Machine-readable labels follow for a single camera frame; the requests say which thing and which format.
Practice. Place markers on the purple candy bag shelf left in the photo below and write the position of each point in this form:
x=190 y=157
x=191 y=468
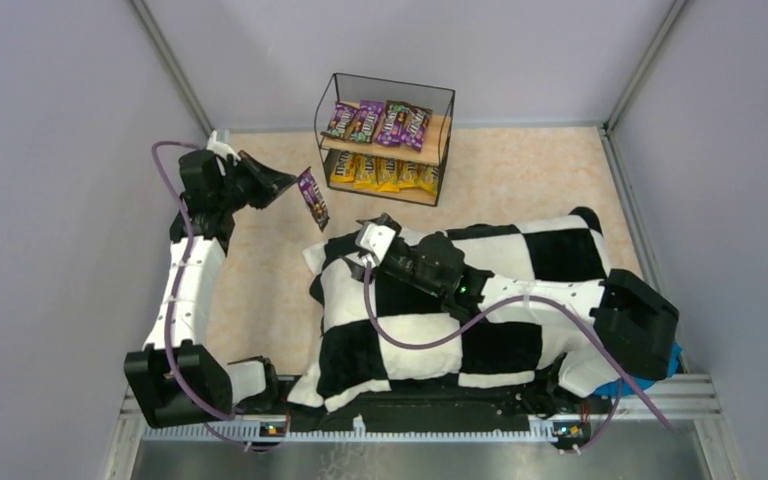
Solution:
x=340 y=123

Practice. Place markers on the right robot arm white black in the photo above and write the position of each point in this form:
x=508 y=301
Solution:
x=495 y=311

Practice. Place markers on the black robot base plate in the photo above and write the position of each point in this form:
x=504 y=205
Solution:
x=435 y=406

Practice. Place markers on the black white checkered pillow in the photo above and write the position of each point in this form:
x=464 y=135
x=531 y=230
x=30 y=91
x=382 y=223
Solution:
x=378 y=337

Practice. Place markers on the yellow candy bag shelf left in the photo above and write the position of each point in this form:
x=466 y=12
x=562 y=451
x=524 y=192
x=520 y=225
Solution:
x=344 y=170

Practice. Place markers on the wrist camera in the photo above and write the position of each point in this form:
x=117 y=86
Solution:
x=375 y=238
x=222 y=149

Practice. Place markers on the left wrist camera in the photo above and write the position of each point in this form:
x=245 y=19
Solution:
x=222 y=149

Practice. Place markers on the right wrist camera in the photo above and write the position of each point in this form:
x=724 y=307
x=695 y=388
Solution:
x=375 y=238

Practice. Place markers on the blue cloth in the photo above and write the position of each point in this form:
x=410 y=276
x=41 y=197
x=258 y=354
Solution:
x=612 y=389

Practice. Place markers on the purple candy bag shelf right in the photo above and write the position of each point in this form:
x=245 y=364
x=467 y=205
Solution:
x=366 y=121

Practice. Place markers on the yellow candy bag shelf right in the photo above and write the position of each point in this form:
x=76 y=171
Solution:
x=365 y=173

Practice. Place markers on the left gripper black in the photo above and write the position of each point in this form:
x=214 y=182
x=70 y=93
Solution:
x=247 y=179

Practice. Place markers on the purple brown candy bag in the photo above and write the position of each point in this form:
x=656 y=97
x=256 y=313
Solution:
x=389 y=133

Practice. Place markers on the purple candy bag shelf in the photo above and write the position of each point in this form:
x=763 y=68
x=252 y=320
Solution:
x=340 y=123
x=366 y=121

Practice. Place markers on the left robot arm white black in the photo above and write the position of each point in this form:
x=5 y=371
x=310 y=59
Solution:
x=174 y=377

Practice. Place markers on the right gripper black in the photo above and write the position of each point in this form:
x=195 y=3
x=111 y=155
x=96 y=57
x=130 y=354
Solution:
x=391 y=258

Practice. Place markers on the yellow candy bag shelf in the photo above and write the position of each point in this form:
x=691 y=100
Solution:
x=365 y=173
x=344 y=170

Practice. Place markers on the yellow candy bag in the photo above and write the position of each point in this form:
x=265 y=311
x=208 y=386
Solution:
x=408 y=175

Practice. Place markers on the black wire wooden shelf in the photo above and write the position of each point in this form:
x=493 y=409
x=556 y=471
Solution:
x=352 y=89

